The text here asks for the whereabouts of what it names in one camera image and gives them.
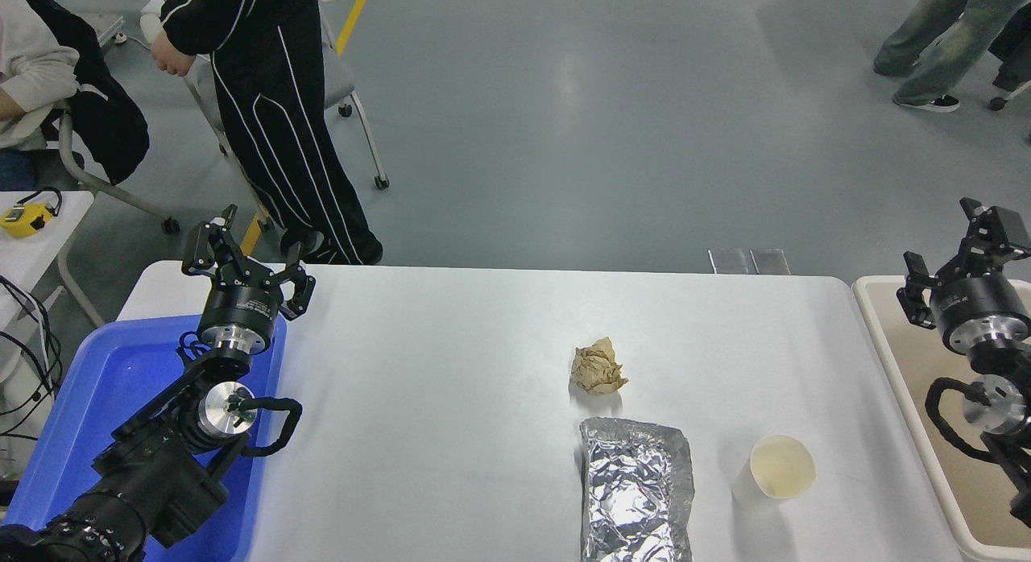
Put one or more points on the black jacket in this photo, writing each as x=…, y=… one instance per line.
x=105, y=119

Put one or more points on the white paper cup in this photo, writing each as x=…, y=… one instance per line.
x=780, y=468

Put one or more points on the metal floor plate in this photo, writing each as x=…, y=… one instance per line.
x=771, y=261
x=728, y=261

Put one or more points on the yellow handheld device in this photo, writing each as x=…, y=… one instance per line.
x=22, y=220

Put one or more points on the chair leg with castor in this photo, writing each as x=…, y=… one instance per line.
x=1007, y=99

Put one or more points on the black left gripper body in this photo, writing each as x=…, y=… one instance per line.
x=242, y=306

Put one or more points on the crumpled tan paper ball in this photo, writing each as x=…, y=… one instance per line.
x=598, y=369

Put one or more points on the pale beige dustbin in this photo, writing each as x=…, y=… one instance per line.
x=902, y=353

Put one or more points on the blue plastic tray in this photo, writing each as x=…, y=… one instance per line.
x=105, y=385

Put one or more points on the white side table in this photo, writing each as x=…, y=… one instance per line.
x=40, y=252

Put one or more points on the silver foil tray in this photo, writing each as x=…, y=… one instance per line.
x=636, y=489

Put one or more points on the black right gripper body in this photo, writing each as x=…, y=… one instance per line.
x=979, y=298

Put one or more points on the person's left hand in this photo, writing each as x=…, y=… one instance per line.
x=173, y=59

